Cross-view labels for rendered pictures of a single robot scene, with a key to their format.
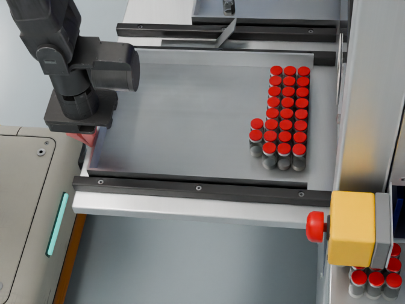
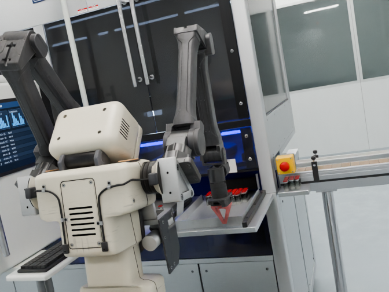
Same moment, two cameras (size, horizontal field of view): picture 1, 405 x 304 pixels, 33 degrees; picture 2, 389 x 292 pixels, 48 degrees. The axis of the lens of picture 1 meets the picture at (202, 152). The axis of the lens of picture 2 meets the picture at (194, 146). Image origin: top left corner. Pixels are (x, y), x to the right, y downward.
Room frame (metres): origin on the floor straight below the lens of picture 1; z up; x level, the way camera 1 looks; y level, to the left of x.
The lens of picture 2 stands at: (0.62, 1.68, 1.39)
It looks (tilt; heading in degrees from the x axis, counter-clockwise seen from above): 8 degrees down; 275
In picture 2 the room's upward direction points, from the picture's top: 11 degrees counter-clockwise
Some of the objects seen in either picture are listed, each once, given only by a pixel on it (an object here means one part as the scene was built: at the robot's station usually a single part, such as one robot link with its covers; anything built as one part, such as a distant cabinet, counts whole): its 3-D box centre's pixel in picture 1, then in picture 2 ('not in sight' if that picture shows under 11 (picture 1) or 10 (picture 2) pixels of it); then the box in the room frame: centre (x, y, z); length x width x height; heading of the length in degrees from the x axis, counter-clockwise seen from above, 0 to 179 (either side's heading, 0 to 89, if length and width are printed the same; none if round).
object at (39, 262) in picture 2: not in sight; (62, 248); (1.40, -0.07, 0.82); 0.40 x 0.14 x 0.02; 73
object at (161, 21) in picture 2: not in sight; (189, 58); (0.74, -0.25, 1.50); 0.43 x 0.01 x 0.59; 165
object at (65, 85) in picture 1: (72, 70); (216, 174); (0.69, 0.16, 1.07); 0.07 x 0.06 x 0.07; 77
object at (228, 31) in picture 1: (197, 35); (176, 211); (0.89, -0.02, 0.91); 0.14 x 0.03 x 0.06; 76
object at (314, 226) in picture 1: (320, 227); (284, 166); (0.43, -0.13, 0.99); 0.04 x 0.04 x 0.04; 75
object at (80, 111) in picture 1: (78, 98); (219, 191); (0.70, 0.17, 1.01); 0.10 x 0.07 x 0.07; 75
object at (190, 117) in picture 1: (205, 116); (219, 208); (0.71, -0.02, 0.90); 0.34 x 0.26 x 0.04; 75
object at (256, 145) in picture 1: (256, 143); (238, 199); (0.64, -0.09, 0.90); 0.02 x 0.02 x 0.05
